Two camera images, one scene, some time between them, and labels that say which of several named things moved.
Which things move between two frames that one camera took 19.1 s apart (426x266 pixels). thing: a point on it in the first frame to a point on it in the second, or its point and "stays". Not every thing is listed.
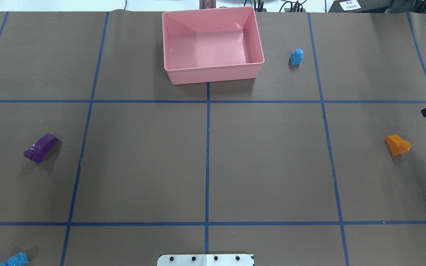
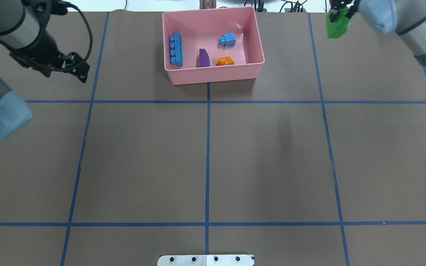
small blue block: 296,56 to 228,40
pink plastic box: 211,45 stays
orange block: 396,145 to 226,60
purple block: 38,152 to 203,60
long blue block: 19,259 to 176,54
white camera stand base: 205,260 stays
